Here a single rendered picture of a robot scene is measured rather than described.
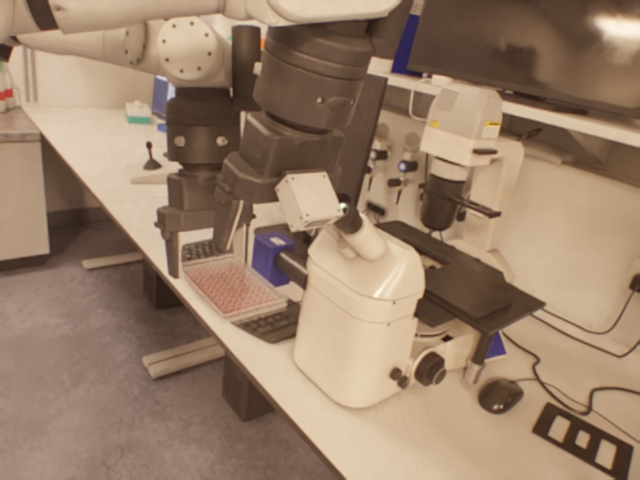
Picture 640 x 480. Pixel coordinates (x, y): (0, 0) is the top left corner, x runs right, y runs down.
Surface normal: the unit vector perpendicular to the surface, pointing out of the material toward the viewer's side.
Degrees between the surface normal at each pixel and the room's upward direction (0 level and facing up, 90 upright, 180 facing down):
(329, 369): 90
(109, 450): 0
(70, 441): 0
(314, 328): 91
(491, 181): 100
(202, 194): 78
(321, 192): 42
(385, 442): 0
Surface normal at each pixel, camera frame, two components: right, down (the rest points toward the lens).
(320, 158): 0.58, 0.58
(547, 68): -0.76, 0.07
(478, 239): -0.78, 0.37
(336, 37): 0.36, -0.15
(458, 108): -0.69, -0.13
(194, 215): 0.64, 0.20
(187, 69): 0.00, 0.24
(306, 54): -0.21, 0.49
